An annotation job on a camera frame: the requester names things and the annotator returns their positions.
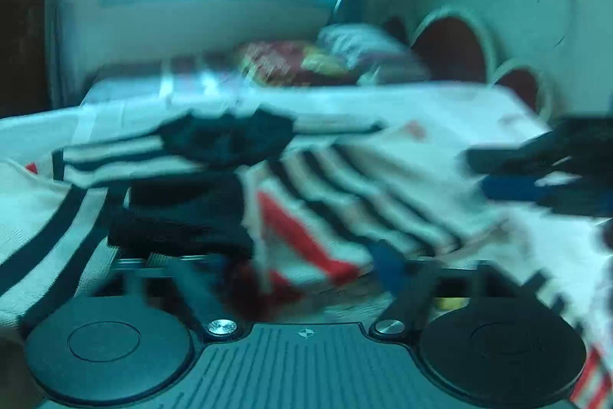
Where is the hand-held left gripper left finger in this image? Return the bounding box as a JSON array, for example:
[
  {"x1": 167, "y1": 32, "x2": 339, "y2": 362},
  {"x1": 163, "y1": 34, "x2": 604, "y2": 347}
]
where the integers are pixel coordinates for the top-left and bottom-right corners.
[{"x1": 111, "y1": 255, "x2": 241, "y2": 341}]

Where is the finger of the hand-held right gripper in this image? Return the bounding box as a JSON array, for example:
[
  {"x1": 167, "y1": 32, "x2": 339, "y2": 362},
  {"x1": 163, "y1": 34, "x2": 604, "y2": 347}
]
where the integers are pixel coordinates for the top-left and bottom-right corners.
[
  {"x1": 466, "y1": 133, "x2": 573, "y2": 176},
  {"x1": 480, "y1": 176, "x2": 613, "y2": 219}
]

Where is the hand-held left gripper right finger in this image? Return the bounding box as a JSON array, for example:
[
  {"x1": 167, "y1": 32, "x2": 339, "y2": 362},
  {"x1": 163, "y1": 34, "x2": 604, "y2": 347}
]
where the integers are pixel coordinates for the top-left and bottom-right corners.
[{"x1": 370, "y1": 239, "x2": 505, "y2": 339}]

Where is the black white red striped sweater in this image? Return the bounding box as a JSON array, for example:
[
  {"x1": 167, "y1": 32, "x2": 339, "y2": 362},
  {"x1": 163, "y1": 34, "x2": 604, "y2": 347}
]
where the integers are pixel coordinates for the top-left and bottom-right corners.
[{"x1": 0, "y1": 107, "x2": 613, "y2": 409}]

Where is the headboard with red heart panels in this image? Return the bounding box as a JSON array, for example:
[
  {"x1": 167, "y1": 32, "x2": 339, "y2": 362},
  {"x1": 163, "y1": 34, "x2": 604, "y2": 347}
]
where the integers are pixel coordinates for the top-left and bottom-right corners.
[{"x1": 383, "y1": 7, "x2": 556, "y2": 120}]

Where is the grey striped pillow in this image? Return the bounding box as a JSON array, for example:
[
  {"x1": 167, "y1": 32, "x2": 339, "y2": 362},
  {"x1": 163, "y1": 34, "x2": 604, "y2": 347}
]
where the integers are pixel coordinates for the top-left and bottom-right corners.
[{"x1": 316, "y1": 23, "x2": 432, "y2": 85}]

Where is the striped bed sheet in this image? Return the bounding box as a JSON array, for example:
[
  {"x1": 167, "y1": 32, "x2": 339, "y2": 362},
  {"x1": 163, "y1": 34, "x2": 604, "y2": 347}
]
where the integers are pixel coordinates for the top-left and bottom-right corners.
[{"x1": 81, "y1": 52, "x2": 269, "y2": 105}]

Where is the red printed pillow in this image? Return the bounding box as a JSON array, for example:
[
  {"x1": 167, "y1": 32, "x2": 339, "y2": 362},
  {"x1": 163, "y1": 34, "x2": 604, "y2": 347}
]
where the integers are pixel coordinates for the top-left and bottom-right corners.
[{"x1": 237, "y1": 40, "x2": 357, "y2": 86}]

